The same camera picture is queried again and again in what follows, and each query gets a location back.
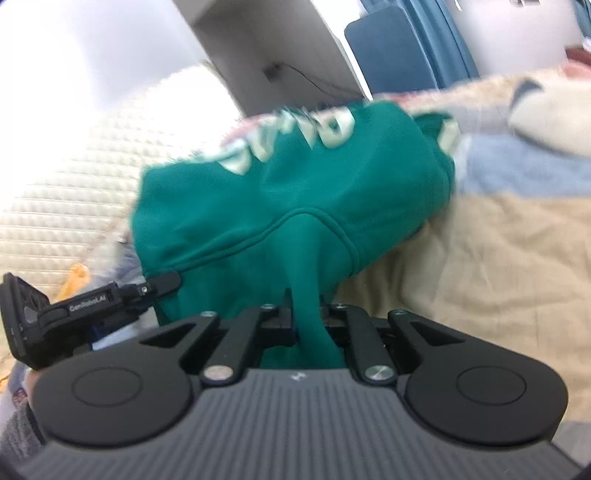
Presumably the green hoodie with white drawstrings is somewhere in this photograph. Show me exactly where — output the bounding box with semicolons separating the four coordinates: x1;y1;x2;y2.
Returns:
131;101;460;369

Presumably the person's left hand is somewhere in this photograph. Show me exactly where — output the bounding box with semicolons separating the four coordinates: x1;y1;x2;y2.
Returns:
0;368;47;462

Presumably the yellow cloth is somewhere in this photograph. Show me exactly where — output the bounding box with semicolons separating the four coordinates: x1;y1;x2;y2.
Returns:
53;263;91;302

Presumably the cream quilted headboard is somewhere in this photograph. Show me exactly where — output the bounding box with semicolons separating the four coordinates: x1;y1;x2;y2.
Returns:
1;61;243;302

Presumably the patchwork pastel quilt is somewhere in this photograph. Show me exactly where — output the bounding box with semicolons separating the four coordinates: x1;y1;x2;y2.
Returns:
0;59;591;458

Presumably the blue upholstered chair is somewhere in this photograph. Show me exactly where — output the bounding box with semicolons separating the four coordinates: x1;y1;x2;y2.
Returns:
345;4;437;95

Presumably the white fluffy pillow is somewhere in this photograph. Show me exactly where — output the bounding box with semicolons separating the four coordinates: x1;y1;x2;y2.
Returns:
508;77;590;158

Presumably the blue curtain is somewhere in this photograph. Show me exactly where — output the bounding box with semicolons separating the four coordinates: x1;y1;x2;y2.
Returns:
362;0;480;89

